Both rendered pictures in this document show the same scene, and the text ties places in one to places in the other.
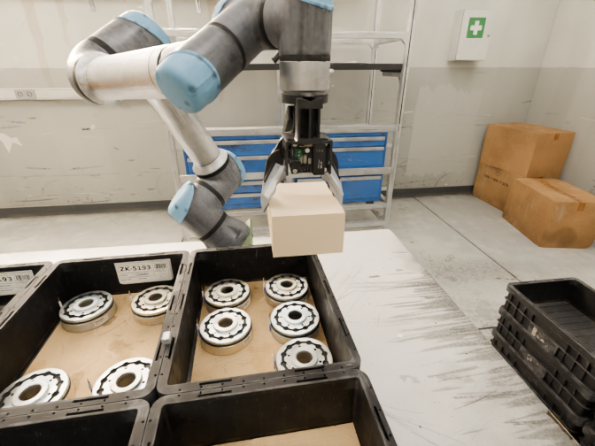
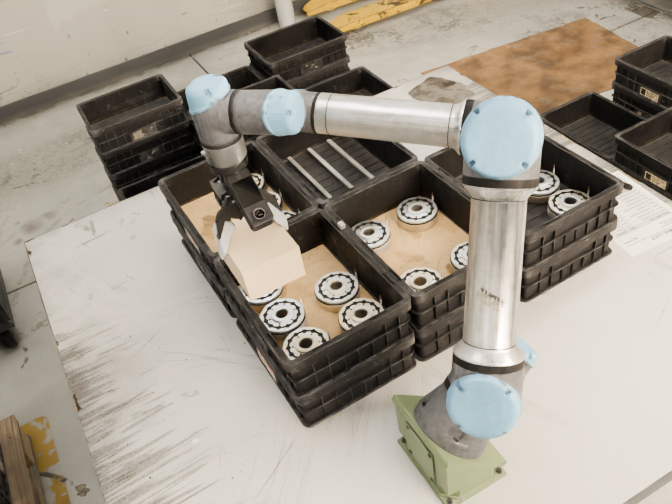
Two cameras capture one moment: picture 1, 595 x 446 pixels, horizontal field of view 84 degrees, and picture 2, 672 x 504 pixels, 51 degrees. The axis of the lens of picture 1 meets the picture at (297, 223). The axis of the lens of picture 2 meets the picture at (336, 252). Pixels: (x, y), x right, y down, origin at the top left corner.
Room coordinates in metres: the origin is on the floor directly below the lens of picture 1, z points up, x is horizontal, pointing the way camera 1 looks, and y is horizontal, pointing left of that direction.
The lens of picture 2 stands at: (1.63, -0.11, 1.99)
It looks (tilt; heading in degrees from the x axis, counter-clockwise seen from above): 42 degrees down; 167
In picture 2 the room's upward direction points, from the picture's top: 11 degrees counter-clockwise
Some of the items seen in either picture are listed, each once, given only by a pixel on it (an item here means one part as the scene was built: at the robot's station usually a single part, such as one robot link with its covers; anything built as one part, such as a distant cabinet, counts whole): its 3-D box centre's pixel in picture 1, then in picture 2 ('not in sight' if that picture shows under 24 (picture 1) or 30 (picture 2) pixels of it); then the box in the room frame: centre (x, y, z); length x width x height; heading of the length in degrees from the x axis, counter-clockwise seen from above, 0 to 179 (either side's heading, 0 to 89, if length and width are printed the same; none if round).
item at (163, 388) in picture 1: (257, 298); (307, 281); (0.52, 0.08, 0.92); 0.40 x 0.30 x 0.02; 9
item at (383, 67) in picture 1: (318, 67); not in sight; (2.70, -0.15, 1.32); 1.20 x 0.45 x 0.06; 98
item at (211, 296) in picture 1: (227, 292); (361, 315); (0.62, 0.16, 0.86); 0.10 x 0.10 x 0.01
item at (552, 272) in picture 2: not in sight; (516, 222); (0.42, 0.67, 0.76); 0.40 x 0.30 x 0.12; 9
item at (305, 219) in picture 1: (301, 215); (258, 251); (0.56, -0.01, 1.08); 0.16 x 0.12 x 0.07; 8
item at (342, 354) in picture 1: (258, 319); (310, 297); (0.52, 0.08, 0.87); 0.40 x 0.30 x 0.11; 9
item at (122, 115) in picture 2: not in sight; (145, 145); (-1.24, -0.19, 0.37); 0.40 x 0.30 x 0.45; 98
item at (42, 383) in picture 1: (30, 393); (416, 208); (0.35, 0.42, 0.86); 0.05 x 0.05 x 0.01
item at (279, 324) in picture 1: (295, 318); (282, 315); (0.53, 0.01, 0.86); 0.10 x 0.10 x 0.01
